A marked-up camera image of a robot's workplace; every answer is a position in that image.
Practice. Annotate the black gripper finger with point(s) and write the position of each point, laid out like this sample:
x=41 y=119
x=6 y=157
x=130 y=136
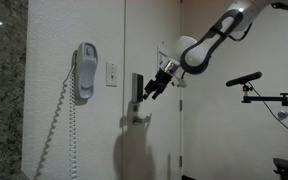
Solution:
x=158 y=91
x=148 y=89

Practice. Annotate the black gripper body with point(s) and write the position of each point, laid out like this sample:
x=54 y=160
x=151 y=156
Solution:
x=162 y=79

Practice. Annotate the small lock thumb turn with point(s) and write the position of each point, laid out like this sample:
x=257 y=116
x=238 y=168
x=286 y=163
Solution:
x=135 y=109

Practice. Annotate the black electronic door lock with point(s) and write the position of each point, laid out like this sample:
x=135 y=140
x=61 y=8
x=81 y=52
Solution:
x=137 y=88

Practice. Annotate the white door notice sign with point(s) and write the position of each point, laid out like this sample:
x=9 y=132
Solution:
x=162 y=56

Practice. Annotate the white door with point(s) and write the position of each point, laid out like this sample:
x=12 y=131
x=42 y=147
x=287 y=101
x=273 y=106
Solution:
x=150 y=151

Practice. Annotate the silver door lever handle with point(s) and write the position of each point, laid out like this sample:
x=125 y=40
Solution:
x=136 y=120

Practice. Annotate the white light switch plate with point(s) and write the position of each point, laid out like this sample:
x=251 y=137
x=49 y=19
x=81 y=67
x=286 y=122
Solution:
x=111 y=74

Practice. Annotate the grey wall telephone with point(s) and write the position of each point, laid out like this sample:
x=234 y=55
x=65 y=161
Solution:
x=85 y=69

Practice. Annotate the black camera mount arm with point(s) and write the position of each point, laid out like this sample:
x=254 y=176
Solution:
x=283 y=99

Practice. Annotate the black stereo camera bar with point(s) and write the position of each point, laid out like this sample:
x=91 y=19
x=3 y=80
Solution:
x=244 y=79

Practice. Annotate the silver round wall knob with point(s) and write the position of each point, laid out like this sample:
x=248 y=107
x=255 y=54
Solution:
x=282 y=114

